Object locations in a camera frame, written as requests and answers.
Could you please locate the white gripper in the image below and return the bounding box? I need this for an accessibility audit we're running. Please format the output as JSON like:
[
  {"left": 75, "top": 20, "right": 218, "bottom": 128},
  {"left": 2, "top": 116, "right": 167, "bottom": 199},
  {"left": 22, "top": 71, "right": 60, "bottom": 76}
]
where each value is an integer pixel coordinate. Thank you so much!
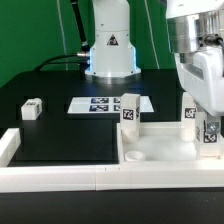
[{"left": 174, "top": 48, "right": 224, "bottom": 134}]

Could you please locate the white square tabletop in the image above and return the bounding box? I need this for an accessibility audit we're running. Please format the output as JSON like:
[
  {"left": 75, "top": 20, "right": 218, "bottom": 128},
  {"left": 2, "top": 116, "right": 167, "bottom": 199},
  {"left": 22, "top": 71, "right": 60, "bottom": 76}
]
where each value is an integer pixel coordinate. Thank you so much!
[{"left": 117, "top": 122, "right": 224, "bottom": 162}]

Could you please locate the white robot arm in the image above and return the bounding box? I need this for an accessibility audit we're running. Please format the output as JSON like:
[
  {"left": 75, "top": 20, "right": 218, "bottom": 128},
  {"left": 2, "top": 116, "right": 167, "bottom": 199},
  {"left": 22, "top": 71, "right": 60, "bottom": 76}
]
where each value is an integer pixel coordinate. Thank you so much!
[{"left": 85, "top": 0, "right": 224, "bottom": 134}]

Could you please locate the white U-shaped obstacle fence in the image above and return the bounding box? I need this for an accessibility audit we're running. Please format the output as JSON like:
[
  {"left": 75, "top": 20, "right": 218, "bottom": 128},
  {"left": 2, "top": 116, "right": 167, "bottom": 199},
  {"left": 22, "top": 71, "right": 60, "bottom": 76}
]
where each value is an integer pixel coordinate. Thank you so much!
[{"left": 0, "top": 128, "right": 224, "bottom": 193}]

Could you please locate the white marker base plate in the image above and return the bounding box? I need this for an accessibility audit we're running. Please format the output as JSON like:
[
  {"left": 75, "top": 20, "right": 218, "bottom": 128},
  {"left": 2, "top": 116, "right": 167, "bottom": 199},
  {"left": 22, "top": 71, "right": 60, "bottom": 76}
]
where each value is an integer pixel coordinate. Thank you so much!
[{"left": 67, "top": 96, "right": 155, "bottom": 115}]

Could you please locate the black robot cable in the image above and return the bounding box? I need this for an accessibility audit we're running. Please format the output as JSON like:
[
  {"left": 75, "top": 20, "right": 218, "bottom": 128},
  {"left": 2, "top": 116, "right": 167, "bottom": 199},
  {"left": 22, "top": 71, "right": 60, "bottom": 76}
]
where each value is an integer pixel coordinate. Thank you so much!
[{"left": 33, "top": 0, "right": 92, "bottom": 72}]

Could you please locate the white hanging cable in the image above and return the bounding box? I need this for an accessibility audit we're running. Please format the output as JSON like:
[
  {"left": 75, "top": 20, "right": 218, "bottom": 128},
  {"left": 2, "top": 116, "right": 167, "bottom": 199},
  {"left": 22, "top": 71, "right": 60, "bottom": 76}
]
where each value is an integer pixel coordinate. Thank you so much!
[{"left": 57, "top": 0, "right": 69, "bottom": 72}]

